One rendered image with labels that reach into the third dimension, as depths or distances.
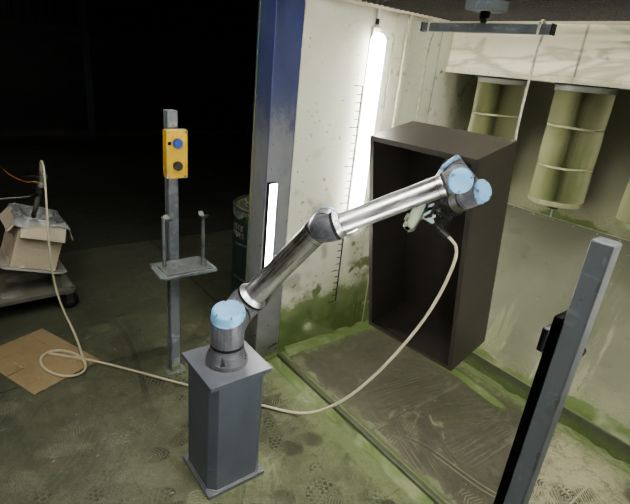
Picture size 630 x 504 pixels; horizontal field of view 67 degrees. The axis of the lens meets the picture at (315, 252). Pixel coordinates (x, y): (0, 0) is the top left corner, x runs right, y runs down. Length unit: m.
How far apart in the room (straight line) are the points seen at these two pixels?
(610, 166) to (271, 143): 2.15
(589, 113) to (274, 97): 1.82
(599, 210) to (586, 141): 0.55
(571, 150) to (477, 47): 0.92
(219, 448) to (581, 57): 2.80
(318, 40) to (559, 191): 1.73
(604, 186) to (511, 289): 0.89
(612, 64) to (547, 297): 1.46
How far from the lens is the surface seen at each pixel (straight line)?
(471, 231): 2.29
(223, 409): 2.22
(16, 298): 4.04
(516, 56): 3.40
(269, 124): 2.73
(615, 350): 3.38
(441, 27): 2.66
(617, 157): 3.56
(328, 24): 2.91
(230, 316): 2.07
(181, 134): 2.66
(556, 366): 1.33
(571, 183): 3.31
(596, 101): 3.27
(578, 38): 3.24
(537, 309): 3.53
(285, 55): 2.75
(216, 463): 2.42
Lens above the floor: 1.94
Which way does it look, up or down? 22 degrees down
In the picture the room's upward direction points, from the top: 6 degrees clockwise
